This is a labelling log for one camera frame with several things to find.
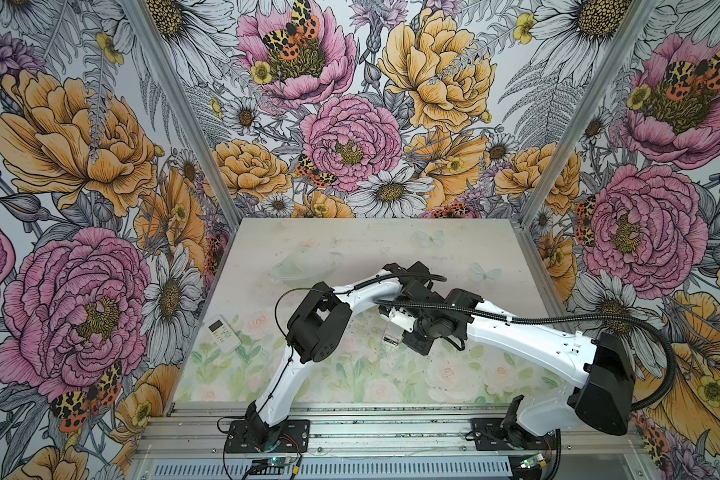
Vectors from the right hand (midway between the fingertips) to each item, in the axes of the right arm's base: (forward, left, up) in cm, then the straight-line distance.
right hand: (417, 343), depth 78 cm
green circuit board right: (-25, -24, -13) cm, 37 cm away
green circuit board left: (-23, +33, -11) cm, 42 cm away
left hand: (+10, +3, -11) cm, 15 cm away
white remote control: (+8, +55, -9) cm, 56 cm away
